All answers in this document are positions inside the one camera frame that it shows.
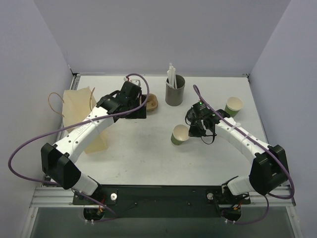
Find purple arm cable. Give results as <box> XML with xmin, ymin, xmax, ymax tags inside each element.
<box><xmin>193</xmin><ymin>84</ymin><xmax>296</xmax><ymax>225</ymax></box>
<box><xmin>8</xmin><ymin>73</ymin><xmax>150</xmax><ymax>223</ymax></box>

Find white wrapped straws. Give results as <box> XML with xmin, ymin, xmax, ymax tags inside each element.
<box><xmin>166</xmin><ymin>63</ymin><xmax>178</xmax><ymax>89</ymax></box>

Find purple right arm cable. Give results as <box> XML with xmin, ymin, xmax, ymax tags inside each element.
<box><xmin>193</xmin><ymin>84</ymin><xmax>296</xmax><ymax>225</ymax></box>

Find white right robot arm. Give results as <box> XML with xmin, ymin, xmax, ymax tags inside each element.
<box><xmin>185</xmin><ymin>101</ymin><xmax>289</xmax><ymax>196</ymax></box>

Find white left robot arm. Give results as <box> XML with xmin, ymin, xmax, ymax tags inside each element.
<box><xmin>41</xmin><ymin>80</ymin><xmax>146</xmax><ymax>204</ymax></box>

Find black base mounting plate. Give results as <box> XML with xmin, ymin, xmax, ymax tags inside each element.
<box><xmin>72</xmin><ymin>185</ymin><xmax>251</xmax><ymax>220</ymax></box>

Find aluminium frame rail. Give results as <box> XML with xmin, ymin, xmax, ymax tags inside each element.
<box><xmin>29</xmin><ymin>185</ymin><xmax>297</xmax><ymax>208</ymax></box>

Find brown paper takeout bag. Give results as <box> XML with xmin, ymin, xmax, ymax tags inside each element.
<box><xmin>48</xmin><ymin>87</ymin><xmax>108</xmax><ymax>154</ymax></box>

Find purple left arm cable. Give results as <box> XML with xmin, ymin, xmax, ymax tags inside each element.
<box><xmin>8</xmin><ymin>73</ymin><xmax>150</xmax><ymax>223</ymax></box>

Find green paper coffee cup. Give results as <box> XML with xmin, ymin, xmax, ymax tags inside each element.
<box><xmin>170</xmin><ymin>124</ymin><xmax>189</xmax><ymax>145</ymax></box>

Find brown pulp cup carrier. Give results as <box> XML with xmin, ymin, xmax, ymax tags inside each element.
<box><xmin>146</xmin><ymin>94</ymin><xmax>159</xmax><ymax>112</ymax></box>

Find grey cylindrical straw holder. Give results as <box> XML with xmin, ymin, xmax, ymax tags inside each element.
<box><xmin>165</xmin><ymin>74</ymin><xmax>185</xmax><ymax>107</ymax></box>

